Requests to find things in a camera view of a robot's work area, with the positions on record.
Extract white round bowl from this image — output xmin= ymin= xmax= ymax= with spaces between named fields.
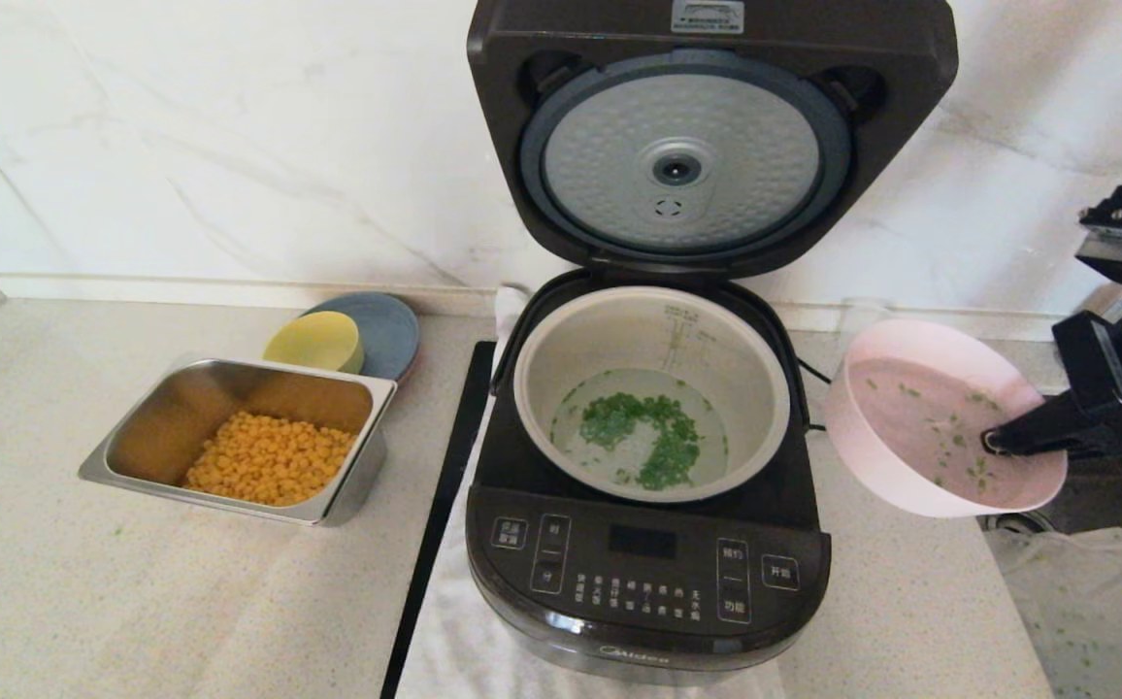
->
xmin=823 ymin=318 xmax=1069 ymax=518

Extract chopped green vegetables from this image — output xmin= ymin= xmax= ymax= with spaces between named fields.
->
xmin=551 ymin=388 xmax=729 ymax=491

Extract black rice cooker lid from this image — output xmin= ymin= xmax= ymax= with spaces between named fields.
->
xmin=467 ymin=0 xmax=960 ymax=283

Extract grey dimpled inner lid plate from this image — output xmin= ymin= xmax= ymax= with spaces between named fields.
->
xmin=519 ymin=50 xmax=854 ymax=261

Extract black rice cooker body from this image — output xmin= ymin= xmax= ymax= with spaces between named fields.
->
xmin=465 ymin=267 xmax=833 ymax=688

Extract grey inner cooking pot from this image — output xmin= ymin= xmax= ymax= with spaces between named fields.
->
xmin=512 ymin=285 xmax=792 ymax=503

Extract yellow bowl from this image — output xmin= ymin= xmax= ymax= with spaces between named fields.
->
xmin=263 ymin=311 xmax=366 ymax=376

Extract stainless steel sink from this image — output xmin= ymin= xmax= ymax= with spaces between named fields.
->
xmin=983 ymin=451 xmax=1122 ymax=699

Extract white cloth with green bits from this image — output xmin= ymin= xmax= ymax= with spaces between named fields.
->
xmin=988 ymin=527 xmax=1122 ymax=699

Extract long black strip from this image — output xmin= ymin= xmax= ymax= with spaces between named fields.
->
xmin=381 ymin=340 xmax=499 ymax=699

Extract white towel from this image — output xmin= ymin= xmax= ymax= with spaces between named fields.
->
xmin=394 ymin=282 xmax=787 ymax=699

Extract blue grey plate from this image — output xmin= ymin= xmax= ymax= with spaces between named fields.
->
xmin=304 ymin=292 xmax=421 ymax=382

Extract yellow corn kernels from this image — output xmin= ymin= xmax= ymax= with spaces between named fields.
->
xmin=182 ymin=411 xmax=358 ymax=508

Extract stainless steel tray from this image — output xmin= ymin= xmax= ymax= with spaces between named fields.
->
xmin=77 ymin=357 xmax=399 ymax=528

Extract black power cable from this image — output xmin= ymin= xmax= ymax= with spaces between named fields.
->
xmin=796 ymin=357 xmax=830 ymax=433

